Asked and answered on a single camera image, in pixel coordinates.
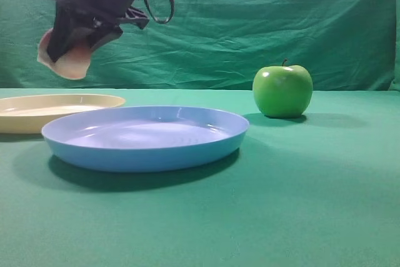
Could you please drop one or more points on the yellow bread with pink blush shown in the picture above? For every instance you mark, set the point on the yellow bread with pink blush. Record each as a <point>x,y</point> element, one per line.
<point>73,65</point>

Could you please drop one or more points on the yellow plastic plate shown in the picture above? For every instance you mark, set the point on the yellow plastic plate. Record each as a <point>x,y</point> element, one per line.
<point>28,114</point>

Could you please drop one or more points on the blue plastic plate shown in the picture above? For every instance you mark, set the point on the blue plastic plate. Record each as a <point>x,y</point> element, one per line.
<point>142,139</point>

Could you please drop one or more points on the green apple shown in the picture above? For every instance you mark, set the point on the green apple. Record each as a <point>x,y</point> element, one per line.
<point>282,92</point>

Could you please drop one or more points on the green backdrop cloth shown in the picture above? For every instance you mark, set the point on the green backdrop cloth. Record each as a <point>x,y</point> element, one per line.
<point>220,44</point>

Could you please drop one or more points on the green table cloth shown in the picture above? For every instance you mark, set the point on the green table cloth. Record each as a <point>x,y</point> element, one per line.
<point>322,191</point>

